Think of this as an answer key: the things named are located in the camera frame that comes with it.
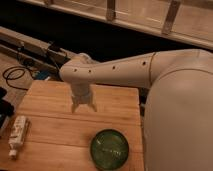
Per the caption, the black power adapter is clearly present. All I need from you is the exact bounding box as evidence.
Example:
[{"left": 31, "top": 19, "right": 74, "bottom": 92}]
[{"left": 47, "top": 41, "right": 63, "bottom": 54}]

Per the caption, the black coiled cable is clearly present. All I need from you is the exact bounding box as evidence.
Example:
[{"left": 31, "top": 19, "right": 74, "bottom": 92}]
[{"left": 2, "top": 65, "right": 34, "bottom": 91}]

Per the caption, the green ceramic bowl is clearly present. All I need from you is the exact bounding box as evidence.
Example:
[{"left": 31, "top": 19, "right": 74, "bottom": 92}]
[{"left": 90, "top": 129, "right": 129, "bottom": 171}]

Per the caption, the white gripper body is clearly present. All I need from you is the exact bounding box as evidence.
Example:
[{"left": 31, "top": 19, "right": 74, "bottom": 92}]
[{"left": 70, "top": 84, "right": 93, "bottom": 105}]

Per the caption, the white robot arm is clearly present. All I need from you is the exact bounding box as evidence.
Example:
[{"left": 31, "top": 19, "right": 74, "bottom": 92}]
[{"left": 60, "top": 49, "right": 213, "bottom": 171}]

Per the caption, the wooden cutting board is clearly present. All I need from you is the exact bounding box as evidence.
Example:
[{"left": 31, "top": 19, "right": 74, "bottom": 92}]
[{"left": 0, "top": 81, "right": 144, "bottom": 171}]

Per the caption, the white plastic bottle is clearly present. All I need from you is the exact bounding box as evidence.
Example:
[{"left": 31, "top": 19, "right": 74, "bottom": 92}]
[{"left": 8, "top": 116, "right": 29, "bottom": 159}]

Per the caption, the black device at left edge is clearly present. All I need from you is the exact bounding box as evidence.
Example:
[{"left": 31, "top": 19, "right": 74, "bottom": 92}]
[{"left": 0, "top": 87, "right": 14, "bottom": 130}]

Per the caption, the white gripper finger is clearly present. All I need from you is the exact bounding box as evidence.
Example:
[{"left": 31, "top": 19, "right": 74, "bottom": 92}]
[
  {"left": 88, "top": 103, "right": 97, "bottom": 112},
  {"left": 71, "top": 103, "right": 79, "bottom": 113}
]

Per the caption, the blue object on floor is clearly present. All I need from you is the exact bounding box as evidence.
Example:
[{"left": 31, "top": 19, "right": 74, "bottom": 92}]
[{"left": 34, "top": 71, "right": 50, "bottom": 80}]

